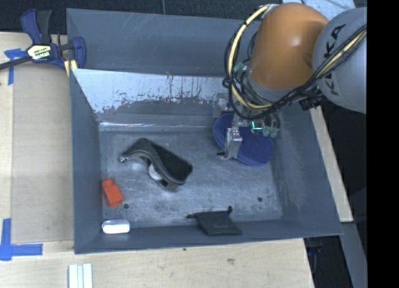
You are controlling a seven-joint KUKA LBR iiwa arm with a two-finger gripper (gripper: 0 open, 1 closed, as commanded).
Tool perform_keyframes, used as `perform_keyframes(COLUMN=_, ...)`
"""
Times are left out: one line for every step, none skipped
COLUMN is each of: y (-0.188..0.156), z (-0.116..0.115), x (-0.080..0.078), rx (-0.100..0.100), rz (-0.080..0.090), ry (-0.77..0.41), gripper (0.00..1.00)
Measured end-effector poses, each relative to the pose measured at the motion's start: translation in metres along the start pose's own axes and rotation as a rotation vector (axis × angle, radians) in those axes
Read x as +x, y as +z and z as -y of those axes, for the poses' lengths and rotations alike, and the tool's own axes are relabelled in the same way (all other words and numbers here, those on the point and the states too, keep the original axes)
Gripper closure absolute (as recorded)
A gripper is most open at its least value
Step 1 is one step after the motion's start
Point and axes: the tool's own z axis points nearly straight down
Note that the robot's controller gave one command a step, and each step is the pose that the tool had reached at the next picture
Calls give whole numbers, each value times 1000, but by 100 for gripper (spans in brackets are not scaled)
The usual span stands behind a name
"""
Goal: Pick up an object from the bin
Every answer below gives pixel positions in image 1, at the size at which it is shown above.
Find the small white case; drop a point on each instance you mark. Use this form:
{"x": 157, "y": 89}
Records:
{"x": 115, "y": 227}

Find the black cloth pouch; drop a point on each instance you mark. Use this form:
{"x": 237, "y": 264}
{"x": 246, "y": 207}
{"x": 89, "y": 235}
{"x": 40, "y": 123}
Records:
{"x": 218, "y": 222}

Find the black and grey sandal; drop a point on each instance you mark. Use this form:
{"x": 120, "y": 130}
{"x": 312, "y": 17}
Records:
{"x": 168, "y": 162}

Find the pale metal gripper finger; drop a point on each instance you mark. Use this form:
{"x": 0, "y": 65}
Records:
{"x": 237, "y": 138}
{"x": 230, "y": 146}

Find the blue round dish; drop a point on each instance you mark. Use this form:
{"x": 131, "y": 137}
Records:
{"x": 255, "y": 151}

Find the grey metal bin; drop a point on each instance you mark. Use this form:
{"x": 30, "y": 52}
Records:
{"x": 218, "y": 187}

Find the black cylinder on white bracket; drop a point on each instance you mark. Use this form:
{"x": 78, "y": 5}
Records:
{"x": 310, "y": 103}

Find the orange-red toy block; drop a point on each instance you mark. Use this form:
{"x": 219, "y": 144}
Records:
{"x": 111, "y": 193}

